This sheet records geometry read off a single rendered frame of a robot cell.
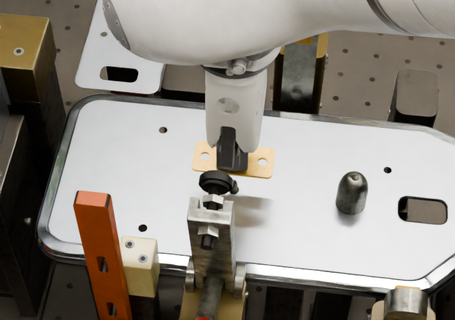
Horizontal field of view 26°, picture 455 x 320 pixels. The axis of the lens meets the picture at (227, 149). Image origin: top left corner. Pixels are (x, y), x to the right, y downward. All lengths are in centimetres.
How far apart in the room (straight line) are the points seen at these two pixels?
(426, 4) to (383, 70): 105
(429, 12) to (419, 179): 58
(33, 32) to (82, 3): 54
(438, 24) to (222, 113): 38
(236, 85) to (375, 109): 69
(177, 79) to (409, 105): 28
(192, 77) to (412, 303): 44
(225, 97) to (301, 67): 27
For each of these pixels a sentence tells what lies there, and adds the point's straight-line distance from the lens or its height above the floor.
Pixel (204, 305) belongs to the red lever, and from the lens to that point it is 88.
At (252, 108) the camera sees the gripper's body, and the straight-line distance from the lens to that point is 88.
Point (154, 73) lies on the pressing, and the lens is 117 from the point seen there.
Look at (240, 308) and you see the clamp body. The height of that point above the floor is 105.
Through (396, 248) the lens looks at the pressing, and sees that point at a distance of 104.
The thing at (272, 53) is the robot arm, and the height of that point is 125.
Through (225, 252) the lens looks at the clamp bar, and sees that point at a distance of 85.
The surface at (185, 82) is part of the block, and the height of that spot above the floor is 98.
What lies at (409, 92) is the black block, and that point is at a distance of 118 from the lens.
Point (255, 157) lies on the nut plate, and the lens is 102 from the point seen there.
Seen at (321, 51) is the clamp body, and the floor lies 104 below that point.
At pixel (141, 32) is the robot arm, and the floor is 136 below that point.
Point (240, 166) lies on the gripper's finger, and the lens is 100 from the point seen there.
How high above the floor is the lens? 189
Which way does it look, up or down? 54 degrees down
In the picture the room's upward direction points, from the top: straight up
